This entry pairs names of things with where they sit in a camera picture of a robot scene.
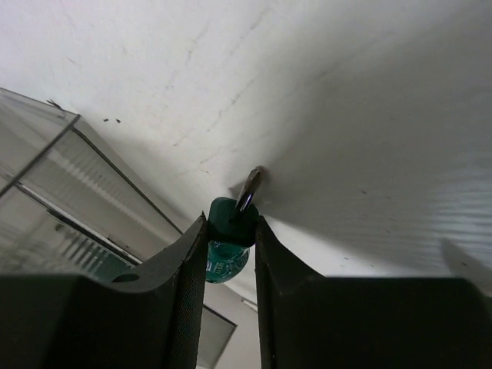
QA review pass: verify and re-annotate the clear plastic drawer organizer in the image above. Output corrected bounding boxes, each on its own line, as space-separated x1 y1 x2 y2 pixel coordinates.
1 90 235 368

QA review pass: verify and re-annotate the green stubby screwdriver orange cap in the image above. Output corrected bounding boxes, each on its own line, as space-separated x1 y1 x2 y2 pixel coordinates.
206 167 264 284

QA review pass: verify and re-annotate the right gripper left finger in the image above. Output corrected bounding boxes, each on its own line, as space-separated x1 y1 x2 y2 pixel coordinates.
1 216 208 368

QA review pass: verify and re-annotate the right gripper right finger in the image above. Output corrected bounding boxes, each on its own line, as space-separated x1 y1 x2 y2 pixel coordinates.
255 218 491 368

